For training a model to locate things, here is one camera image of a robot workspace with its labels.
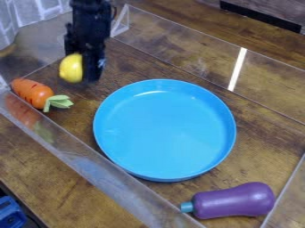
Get white lattice curtain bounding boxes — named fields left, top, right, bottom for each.
left=0, top=0, right=71, bottom=50

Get dark wooden furniture edge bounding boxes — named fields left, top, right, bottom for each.
left=220, top=0, right=301, bottom=34

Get orange toy carrot green leaves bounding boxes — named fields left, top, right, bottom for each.
left=11, top=78, right=74, bottom=112

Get clear acrylic barrier wall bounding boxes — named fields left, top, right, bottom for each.
left=0, top=0, right=305, bottom=228

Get yellow toy lemon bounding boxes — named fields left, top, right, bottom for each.
left=59, top=53, right=83, bottom=83

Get blue round plastic tray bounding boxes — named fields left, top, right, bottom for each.
left=93, top=79, right=237, bottom=182

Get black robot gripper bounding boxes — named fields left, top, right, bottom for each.
left=65, top=0, right=116, bottom=82

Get purple toy eggplant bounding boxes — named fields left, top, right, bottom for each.
left=180, top=182, right=276, bottom=219

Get blue plastic object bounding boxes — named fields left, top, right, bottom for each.
left=0, top=196, right=27, bottom=228

